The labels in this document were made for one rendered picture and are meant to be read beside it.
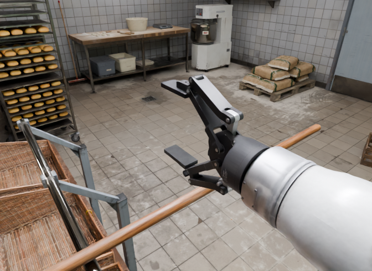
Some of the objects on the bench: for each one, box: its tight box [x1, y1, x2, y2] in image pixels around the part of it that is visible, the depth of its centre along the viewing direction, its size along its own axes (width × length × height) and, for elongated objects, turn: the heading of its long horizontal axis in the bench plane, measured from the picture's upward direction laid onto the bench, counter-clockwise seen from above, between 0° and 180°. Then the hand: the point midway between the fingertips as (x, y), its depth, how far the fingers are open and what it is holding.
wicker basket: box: [0, 183, 116, 271], centre depth 118 cm, size 49×56×28 cm
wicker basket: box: [0, 140, 74, 228], centre depth 159 cm, size 49×56×28 cm
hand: (172, 119), depth 49 cm, fingers open, 13 cm apart
